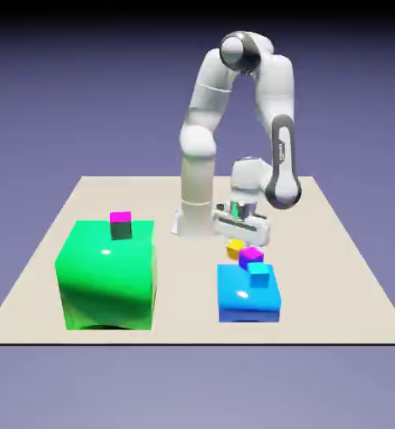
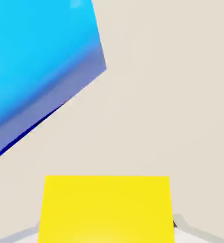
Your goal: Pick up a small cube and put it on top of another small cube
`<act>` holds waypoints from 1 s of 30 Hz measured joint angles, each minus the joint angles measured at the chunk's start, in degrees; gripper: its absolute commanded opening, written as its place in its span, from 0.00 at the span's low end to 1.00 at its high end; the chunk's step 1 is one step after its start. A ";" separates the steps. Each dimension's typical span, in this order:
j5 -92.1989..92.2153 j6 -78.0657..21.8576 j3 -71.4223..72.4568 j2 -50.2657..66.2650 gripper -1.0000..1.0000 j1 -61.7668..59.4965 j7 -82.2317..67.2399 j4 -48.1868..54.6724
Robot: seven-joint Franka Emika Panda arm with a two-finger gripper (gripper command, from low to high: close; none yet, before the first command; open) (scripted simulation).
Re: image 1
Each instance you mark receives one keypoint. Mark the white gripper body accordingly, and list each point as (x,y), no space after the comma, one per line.
(240,229)

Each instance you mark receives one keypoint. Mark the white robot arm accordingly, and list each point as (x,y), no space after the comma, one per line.
(203,100)

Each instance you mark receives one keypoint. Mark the small yellow cube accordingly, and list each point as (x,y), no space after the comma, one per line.
(234,248)

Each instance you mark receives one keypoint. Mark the small purple cube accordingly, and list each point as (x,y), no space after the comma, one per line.
(250,256)

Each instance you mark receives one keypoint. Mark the small cyan cube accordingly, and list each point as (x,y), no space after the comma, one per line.
(259,274)

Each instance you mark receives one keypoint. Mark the small magenta cube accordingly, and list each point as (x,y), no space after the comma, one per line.
(120,225)

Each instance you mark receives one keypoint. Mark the large blue box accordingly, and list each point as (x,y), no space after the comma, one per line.
(247,298)

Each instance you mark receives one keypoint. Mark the large green box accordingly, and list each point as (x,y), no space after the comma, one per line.
(106,274)

